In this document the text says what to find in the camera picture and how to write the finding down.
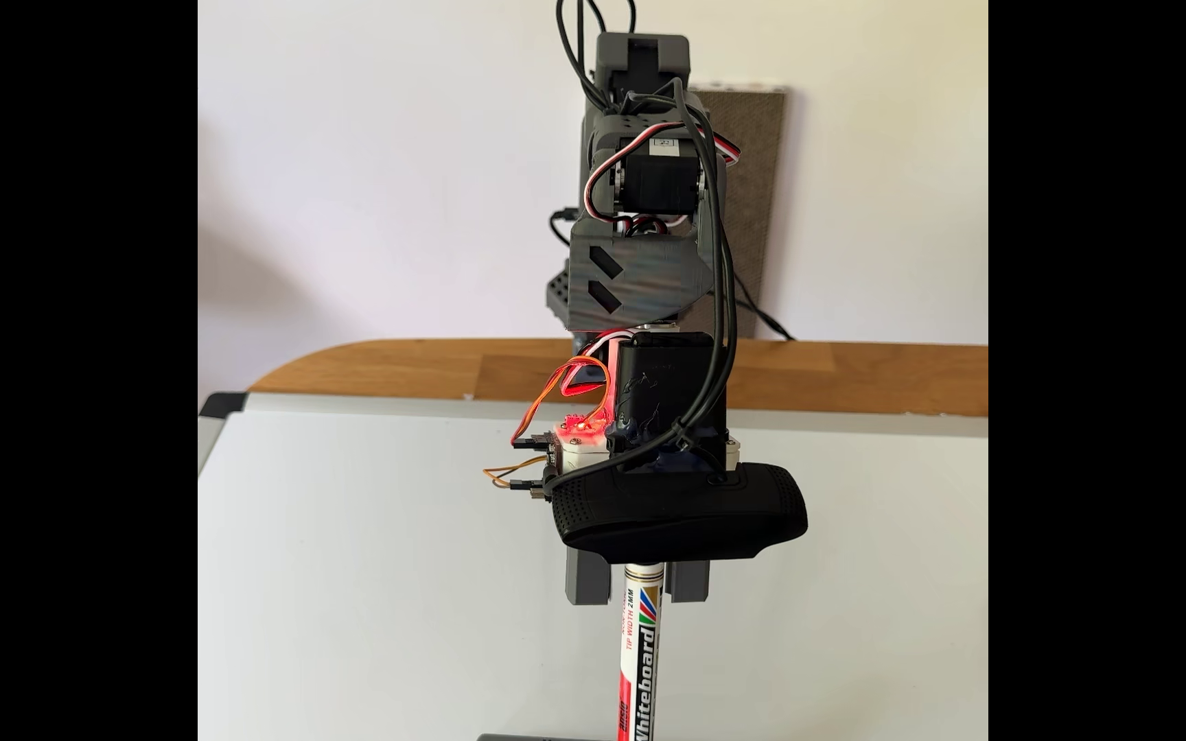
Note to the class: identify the white whiteboard marker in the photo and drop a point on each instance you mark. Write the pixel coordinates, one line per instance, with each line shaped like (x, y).
(640, 659)

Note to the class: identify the purple circuit board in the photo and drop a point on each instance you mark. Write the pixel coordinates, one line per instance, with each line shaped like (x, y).
(547, 453)

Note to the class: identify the brown cardboard scratch board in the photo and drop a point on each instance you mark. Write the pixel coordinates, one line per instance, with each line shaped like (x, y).
(758, 206)

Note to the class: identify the grey Da Pinchi pen holder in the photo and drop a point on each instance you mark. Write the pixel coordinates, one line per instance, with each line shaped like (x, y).
(542, 737)

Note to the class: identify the whiteboard with silver frame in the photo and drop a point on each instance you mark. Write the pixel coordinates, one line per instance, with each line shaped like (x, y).
(346, 597)

